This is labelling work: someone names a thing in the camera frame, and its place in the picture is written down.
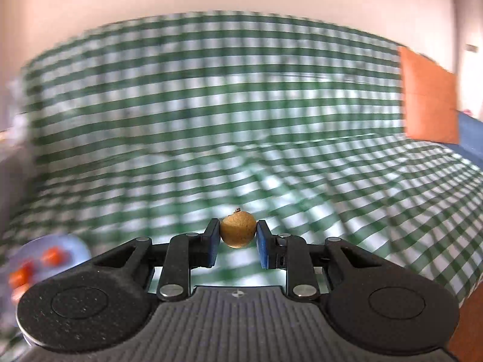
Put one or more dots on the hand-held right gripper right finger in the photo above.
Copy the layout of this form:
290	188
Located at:
262	248

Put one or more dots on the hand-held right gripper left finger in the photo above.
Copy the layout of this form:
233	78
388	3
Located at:
212	246

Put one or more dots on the brown longan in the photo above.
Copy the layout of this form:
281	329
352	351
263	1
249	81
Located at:
237	230

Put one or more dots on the light blue plate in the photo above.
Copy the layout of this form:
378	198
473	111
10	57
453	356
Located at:
73	249

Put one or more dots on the orange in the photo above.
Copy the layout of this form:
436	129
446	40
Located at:
22	276
56	256

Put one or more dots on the green checkered cloth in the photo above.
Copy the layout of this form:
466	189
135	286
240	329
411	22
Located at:
188	120

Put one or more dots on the orange cushion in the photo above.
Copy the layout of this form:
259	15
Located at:
428	98

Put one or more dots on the blue cushion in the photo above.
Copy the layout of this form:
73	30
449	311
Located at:
471	135

